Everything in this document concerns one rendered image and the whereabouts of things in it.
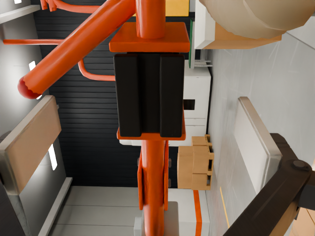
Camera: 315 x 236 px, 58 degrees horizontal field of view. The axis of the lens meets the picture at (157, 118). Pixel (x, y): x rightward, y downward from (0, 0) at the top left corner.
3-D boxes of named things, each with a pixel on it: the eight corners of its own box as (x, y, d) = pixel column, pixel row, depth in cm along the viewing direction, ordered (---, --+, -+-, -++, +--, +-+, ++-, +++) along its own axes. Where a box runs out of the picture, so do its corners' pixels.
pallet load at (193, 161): (209, 134, 817) (178, 133, 820) (214, 155, 728) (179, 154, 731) (206, 167, 875) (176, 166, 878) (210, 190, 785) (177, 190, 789)
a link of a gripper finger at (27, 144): (19, 196, 15) (6, 196, 16) (62, 130, 22) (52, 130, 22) (5, 151, 14) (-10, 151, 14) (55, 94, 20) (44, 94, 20)
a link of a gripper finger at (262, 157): (268, 155, 14) (284, 155, 14) (237, 95, 20) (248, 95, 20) (258, 201, 15) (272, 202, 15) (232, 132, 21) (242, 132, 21)
